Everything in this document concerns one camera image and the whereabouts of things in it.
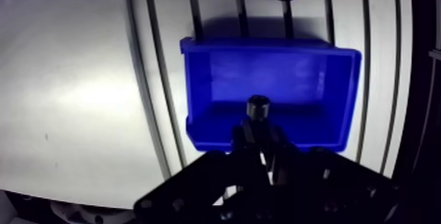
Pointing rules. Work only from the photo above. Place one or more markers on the blue bin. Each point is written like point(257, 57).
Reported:
point(272, 80)

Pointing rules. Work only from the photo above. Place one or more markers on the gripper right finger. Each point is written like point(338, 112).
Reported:
point(330, 187)

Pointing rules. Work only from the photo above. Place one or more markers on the steel bolt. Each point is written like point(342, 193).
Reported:
point(258, 106)

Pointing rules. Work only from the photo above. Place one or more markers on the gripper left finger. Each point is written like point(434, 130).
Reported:
point(203, 187)

